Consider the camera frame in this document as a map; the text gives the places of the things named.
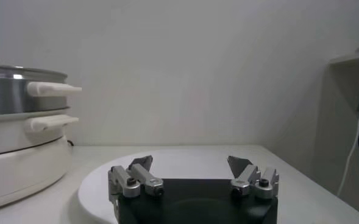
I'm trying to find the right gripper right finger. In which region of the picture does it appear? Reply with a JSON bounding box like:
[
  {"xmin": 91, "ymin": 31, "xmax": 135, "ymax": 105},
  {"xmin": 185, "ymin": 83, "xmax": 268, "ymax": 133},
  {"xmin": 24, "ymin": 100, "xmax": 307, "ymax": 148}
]
[{"xmin": 227, "ymin": 155, "xmax": 280, "ymax": 200}]

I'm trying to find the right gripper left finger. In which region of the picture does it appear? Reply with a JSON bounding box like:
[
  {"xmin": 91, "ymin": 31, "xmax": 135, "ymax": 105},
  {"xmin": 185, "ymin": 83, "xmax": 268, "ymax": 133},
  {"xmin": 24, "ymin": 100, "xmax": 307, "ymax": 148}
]
[{"xmin": 107, "ymin": 155, "xmax": 165, "ymax": 211}]

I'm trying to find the steel steamer basket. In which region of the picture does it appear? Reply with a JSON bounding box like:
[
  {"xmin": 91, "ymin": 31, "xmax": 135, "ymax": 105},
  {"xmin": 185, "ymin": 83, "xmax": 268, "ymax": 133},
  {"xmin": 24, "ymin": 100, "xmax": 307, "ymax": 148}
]
[{"xmin": 0, "ymin": 63, "xmax": 83, "ymax": 116}]

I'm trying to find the white round plate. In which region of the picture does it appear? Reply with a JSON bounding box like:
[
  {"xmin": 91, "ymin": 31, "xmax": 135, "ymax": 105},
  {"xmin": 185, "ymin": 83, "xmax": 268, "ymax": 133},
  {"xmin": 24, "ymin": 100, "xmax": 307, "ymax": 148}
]
[{"xmin": 77, "ymin": 147, "xmax": 277, "ymax": 224}]

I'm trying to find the white electric cooker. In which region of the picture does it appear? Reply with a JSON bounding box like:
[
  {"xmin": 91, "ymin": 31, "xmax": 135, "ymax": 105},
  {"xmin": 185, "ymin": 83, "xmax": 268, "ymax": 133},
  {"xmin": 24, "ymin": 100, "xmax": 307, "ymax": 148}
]
[{"xmin": 0, "ymin": 108, "xmax": 80, "ymax": 213}]

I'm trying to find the white hanging cable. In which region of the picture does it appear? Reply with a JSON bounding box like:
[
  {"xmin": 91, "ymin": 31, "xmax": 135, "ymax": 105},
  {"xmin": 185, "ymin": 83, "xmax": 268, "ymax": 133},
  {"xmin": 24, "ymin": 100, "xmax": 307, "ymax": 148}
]
[{"xmin": 336, "ymin": 66, "xmax": 359, "ymax": 197}]

